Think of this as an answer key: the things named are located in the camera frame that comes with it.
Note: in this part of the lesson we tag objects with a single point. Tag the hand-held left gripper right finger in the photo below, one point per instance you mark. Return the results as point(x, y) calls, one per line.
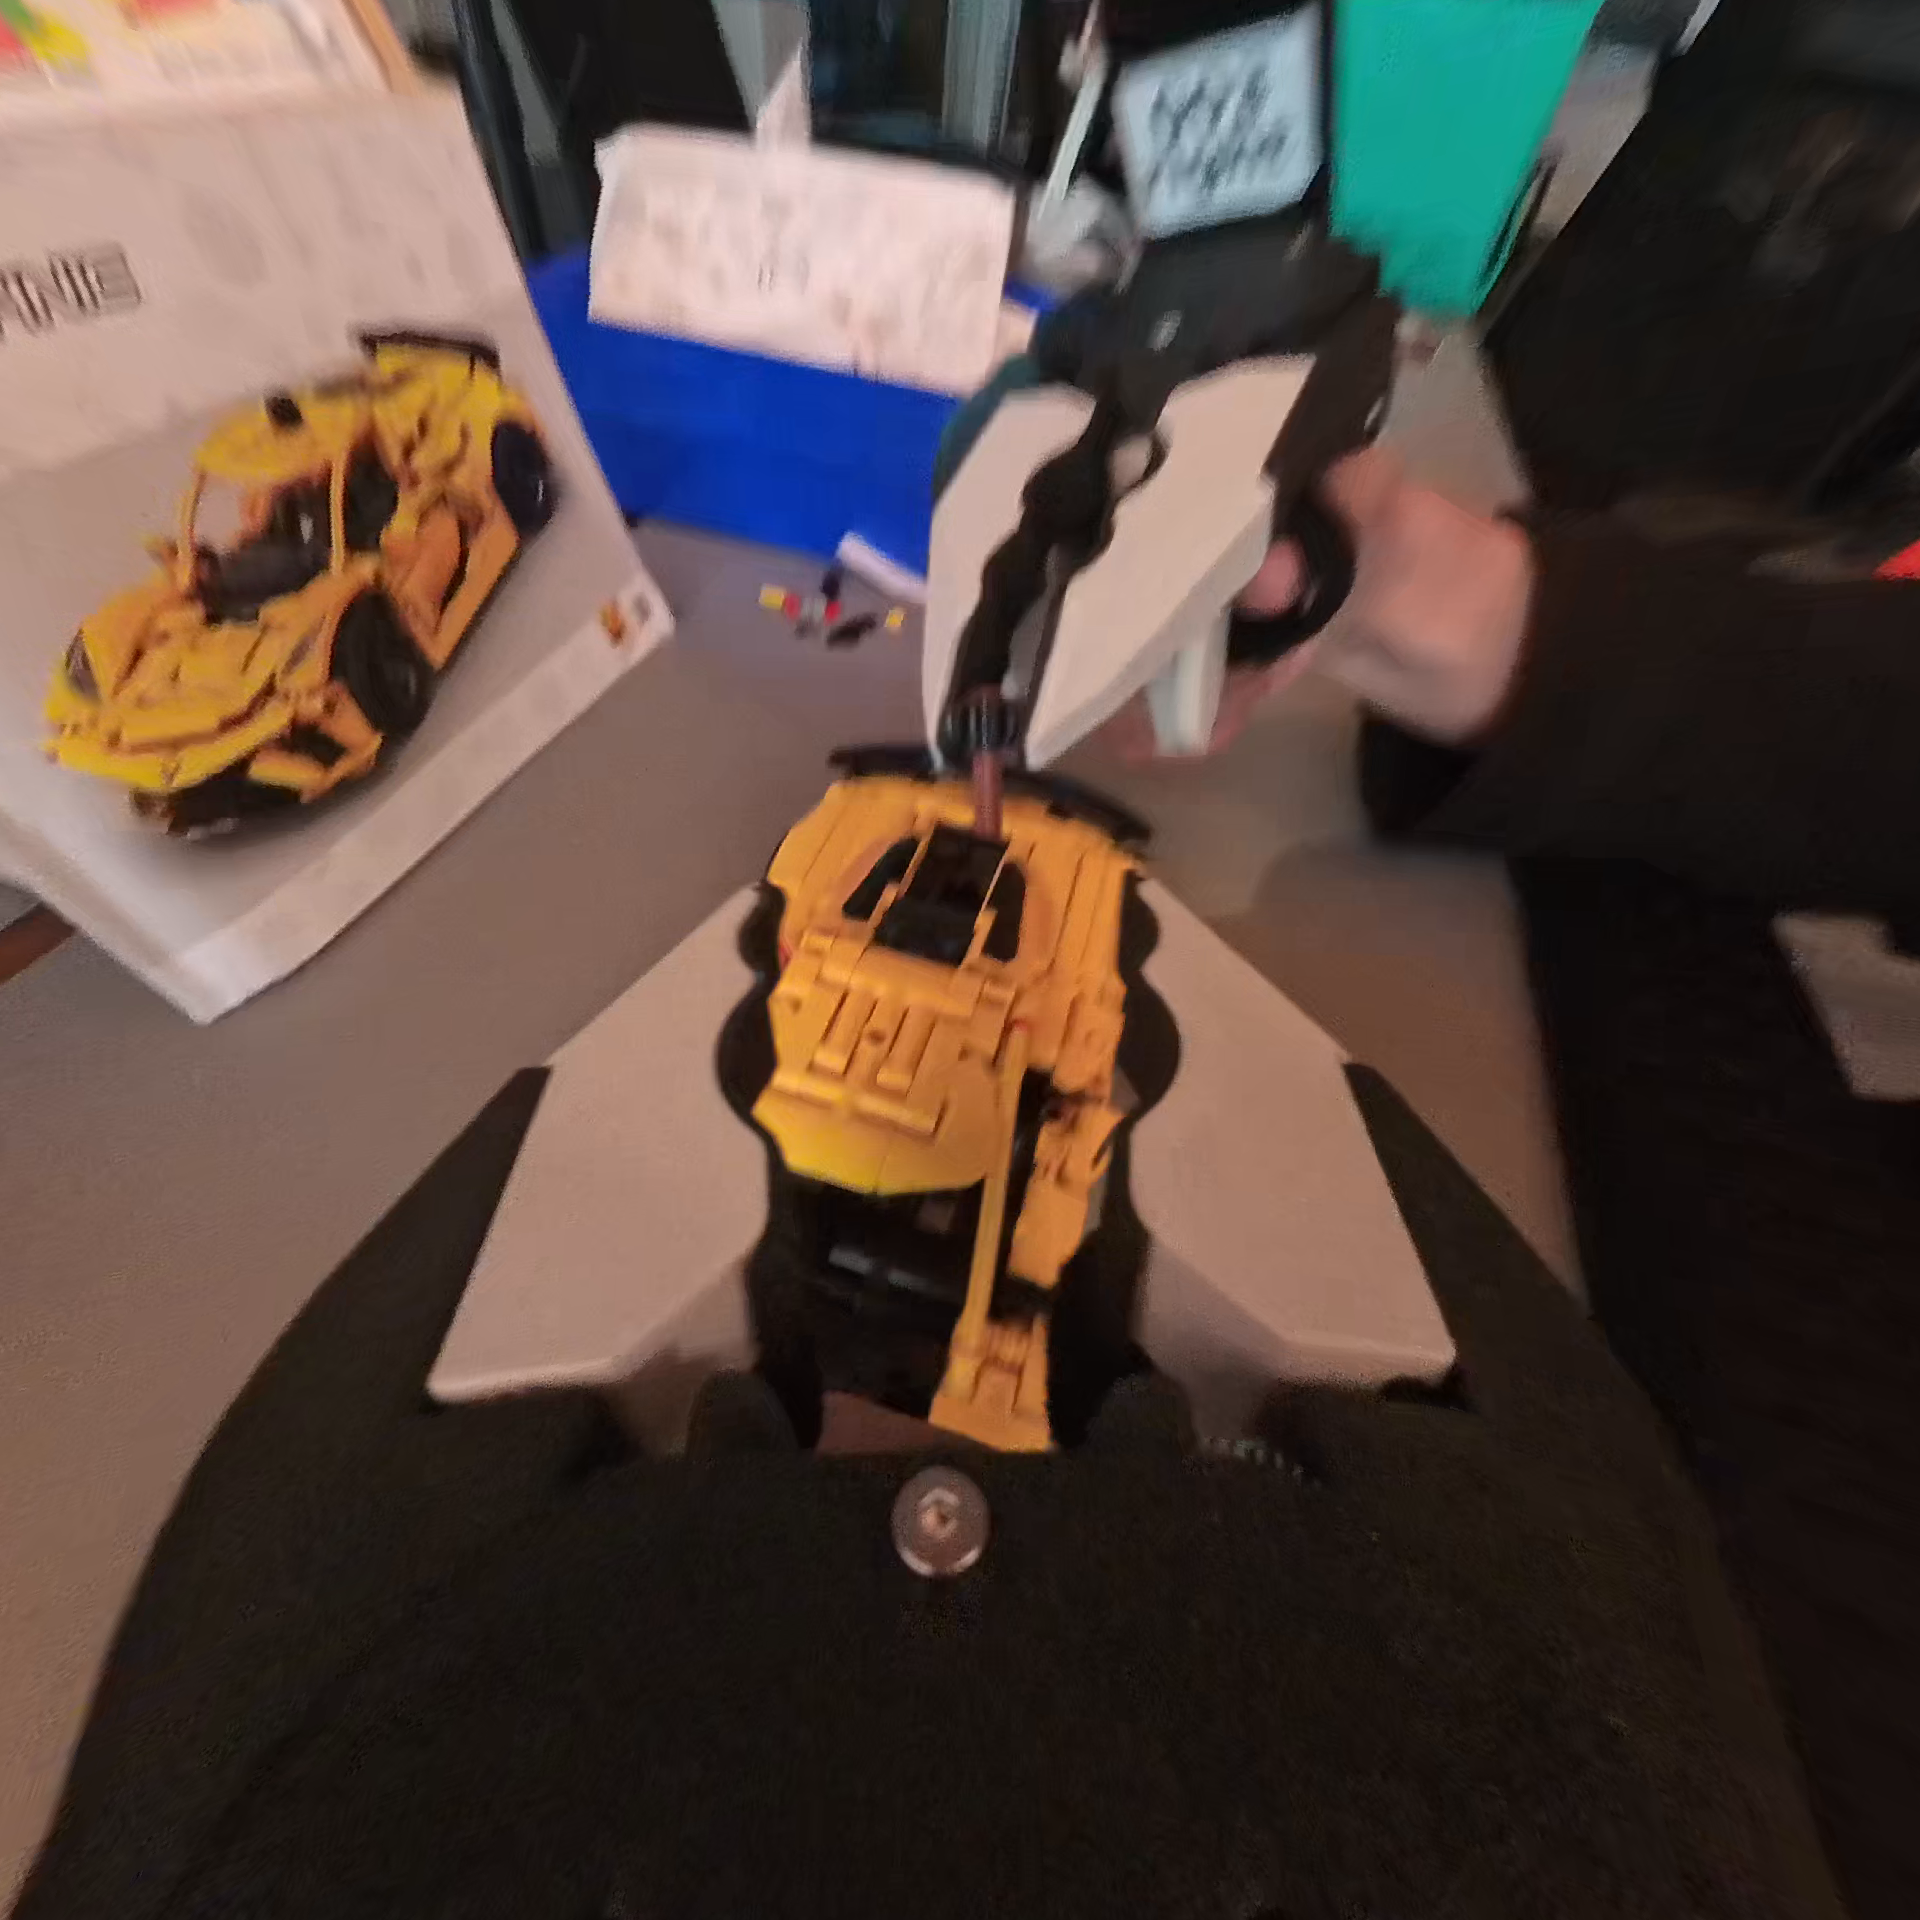
point(1290, 1200)

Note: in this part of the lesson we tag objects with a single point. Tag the grey desk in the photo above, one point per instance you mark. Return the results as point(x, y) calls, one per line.
point(377, 1139)

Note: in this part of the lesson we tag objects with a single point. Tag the person's right hand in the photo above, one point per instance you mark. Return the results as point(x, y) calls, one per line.
point(1424, 597)

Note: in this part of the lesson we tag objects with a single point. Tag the teal plastic bin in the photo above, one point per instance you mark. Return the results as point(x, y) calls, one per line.
point(1442, 152)

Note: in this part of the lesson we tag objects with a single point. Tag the person's right forearm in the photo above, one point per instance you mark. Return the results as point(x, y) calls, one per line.
point(1679, 706)

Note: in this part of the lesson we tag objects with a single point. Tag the yellow toy brick car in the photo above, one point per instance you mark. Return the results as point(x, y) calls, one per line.
point(931, 1020)

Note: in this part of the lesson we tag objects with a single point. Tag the pile of small loose bricks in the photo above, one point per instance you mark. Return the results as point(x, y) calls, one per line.
point(833, 609)

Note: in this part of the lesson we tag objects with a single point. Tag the white brick instruction poster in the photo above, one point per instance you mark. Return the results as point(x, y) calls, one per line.
point(225, 38)

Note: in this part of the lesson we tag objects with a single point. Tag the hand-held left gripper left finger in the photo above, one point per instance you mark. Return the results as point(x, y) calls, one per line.
point(599, 1200)

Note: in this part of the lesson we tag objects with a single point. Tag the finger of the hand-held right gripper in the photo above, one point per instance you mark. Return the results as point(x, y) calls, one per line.
point(1185, 556)
point(975, 522)

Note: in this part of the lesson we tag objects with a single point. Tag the person's black fleece-lined jacket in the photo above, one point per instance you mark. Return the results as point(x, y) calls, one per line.
point(1726, 1349)

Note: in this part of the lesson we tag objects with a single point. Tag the white car instruction booklet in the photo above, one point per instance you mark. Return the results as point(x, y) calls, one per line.
point(451, 795)

